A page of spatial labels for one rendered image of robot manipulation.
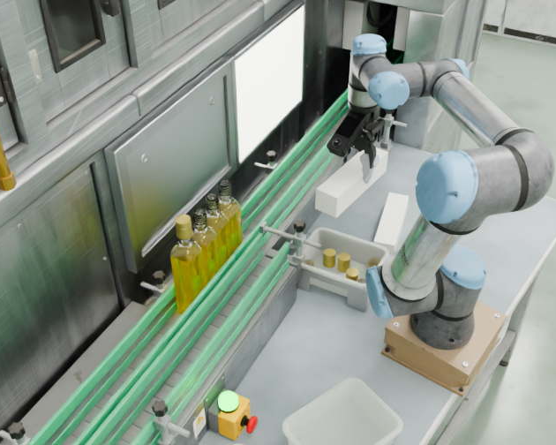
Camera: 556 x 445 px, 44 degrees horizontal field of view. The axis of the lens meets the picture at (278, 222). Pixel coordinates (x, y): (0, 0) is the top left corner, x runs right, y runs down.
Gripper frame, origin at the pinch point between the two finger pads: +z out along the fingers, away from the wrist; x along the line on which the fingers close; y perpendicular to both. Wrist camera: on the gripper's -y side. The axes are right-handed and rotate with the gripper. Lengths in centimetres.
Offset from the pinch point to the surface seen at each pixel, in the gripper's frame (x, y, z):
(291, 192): 19.2, 0.8, 14.1
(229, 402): -6, -57, 24
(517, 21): 70, 339, 94
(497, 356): -37, 48, 89
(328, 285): -1.1, -10.2, 29.5
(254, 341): 1.3, -39.0, 26.6
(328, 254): 4.7, -1.4, 27.9
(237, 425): -9, -58, 29
